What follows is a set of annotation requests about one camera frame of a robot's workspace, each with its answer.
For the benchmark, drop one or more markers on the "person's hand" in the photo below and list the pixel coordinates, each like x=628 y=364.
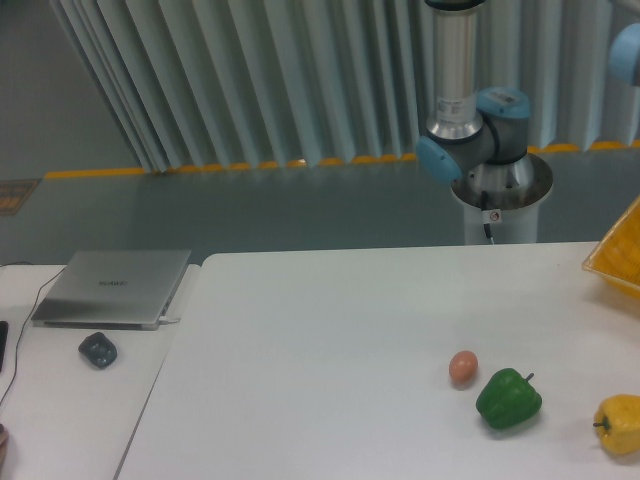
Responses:
x=4 y=441

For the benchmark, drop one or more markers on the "silver closed laptop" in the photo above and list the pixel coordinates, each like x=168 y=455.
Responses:
x=117 y=289

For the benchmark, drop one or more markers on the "green bell pepper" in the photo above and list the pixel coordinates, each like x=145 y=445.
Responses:
x=508 y=399

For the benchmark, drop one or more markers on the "yellow plastic basket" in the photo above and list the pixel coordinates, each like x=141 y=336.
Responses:
x=615 y=259

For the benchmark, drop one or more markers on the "brown egg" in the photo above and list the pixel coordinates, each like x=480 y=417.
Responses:
x=463 y=367

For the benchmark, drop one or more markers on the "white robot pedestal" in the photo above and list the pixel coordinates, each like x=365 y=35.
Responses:
x=501 y=203

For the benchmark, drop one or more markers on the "yellow bell pepper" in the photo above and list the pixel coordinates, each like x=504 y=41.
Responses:
x=616 y=423

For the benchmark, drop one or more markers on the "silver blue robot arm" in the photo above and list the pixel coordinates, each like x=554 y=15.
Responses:
x=470 y=110

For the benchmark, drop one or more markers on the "black phone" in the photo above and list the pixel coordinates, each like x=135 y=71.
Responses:
x=4 y=331

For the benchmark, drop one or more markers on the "white folding partition screen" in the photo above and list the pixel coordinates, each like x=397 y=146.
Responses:
x=200 y=83

